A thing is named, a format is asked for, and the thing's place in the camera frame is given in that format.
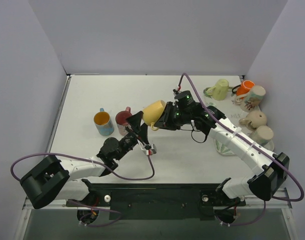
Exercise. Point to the yellow mug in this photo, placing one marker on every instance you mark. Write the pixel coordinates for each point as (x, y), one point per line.
(152, 113)

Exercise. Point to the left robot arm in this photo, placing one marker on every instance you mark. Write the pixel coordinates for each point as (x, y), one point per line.
(54, 179)

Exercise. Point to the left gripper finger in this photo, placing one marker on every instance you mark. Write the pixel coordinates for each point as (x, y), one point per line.
(135, 120)
(143, 134)

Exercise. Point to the orange mug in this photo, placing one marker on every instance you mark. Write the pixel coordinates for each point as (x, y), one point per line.
(242, 90)

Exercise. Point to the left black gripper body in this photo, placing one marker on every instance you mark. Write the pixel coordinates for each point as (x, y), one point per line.
(136, 135)

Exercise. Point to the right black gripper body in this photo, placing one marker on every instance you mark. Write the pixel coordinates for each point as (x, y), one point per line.
(166, 116)

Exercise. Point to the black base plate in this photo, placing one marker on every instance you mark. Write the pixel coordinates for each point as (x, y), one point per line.
(159, 201)

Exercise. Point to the white coral pattern mug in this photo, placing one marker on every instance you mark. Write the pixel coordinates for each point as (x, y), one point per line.
(250, 100)

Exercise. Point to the beige round mug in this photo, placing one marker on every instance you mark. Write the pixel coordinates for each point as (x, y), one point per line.
(254, 120)

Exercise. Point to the floral serving tray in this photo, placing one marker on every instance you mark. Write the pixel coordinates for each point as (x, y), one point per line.
(234, 113)

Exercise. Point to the pink ghost mug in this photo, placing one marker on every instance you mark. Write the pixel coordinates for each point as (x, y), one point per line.
(121, 120)

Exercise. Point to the light green mug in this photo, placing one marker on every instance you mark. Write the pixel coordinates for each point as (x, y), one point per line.
(219, 91)

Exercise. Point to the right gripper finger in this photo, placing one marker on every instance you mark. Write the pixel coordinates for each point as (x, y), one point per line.
(164, 125)
(168, 111)

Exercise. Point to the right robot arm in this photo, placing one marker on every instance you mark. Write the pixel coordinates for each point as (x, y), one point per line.
(269, 169)

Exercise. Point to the blue butterfly mug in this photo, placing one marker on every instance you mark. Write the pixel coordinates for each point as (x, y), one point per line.
(103, 123)

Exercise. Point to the cream floral mug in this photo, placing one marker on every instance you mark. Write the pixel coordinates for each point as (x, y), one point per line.
(263, 135)

